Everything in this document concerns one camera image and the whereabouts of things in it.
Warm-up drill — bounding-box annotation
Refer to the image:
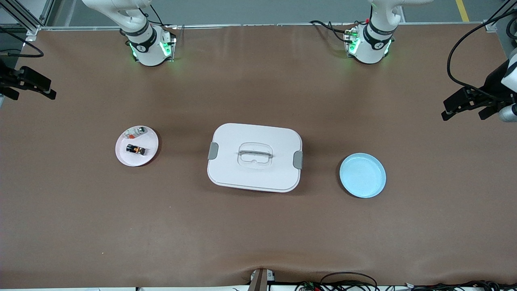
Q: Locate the white lidded storage box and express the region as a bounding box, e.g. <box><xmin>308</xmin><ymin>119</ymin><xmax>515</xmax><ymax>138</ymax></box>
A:
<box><xmin>207</xmin><ymin>123</ymin><xmax>303</xmax><ymax>193</ymax></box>

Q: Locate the pink round plate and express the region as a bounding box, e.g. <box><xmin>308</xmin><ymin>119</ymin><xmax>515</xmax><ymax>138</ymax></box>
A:
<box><xmin>116</xmin><ymin>125</ymin><xmax>159</xmax><ymax>167</ymax></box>

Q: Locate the light blue round plate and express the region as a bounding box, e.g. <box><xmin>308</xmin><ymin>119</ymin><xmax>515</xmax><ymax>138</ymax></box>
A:
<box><xmin>339</xmin><ymin>153</ymin><xmax>387</xmax><ymax>198</ymax></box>

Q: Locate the brown table cover sheet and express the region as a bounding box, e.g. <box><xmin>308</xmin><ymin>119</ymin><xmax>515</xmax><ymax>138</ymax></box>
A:
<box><xmin>0</xmin><ymin>23</ymin><xmax>517</xmax><ymax>289</ymax></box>

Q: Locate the white red electrical switch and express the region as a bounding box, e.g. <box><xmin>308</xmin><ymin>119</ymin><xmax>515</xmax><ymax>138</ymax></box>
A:
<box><xmin>123</xmin><ymin>126</ymin><xmax>147</xmax><ymax>139</ymax></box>

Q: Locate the black right base cable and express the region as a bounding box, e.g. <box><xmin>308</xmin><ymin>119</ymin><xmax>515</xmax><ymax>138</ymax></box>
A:
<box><xmin>149</xmin><ymin>4</ymin><xmax>178</xmax><ymax>30</ymax></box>

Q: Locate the black base cable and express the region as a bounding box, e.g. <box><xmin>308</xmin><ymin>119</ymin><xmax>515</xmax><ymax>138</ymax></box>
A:
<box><xmin>309</xmin><ymin>19</ymin><xmax>358</xmax><ymax>44</ymax></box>
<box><xmin>149</xmin><ymin>4</ymin><xmax>178</xmax><ymax>30</ymax></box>

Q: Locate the black left base cable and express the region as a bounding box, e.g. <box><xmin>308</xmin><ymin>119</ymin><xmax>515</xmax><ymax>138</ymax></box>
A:
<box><xmin>309</xmin><ymin>19</ymin><xmax>358</xmax><ymax>44</ymax></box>

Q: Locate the silver table edge rail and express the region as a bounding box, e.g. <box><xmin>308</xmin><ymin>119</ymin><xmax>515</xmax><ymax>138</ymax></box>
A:
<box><xmin>38</xmin><ymin>22</ymin><xmax>495</xmax><ymax>31</ymax></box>

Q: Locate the tangled wire bundle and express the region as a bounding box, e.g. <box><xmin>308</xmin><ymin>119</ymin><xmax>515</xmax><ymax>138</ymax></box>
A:
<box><xmin>295</xmin><ymin>272</ymin><xmax>517</xmax><ymax>291</ymax></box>

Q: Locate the brown mount bracket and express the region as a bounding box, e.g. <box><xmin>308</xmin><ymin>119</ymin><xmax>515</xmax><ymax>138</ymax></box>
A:
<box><xmin>248</xmin><ymin>268</ymin><xmax>276</xmax><ymax>291</ymax></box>

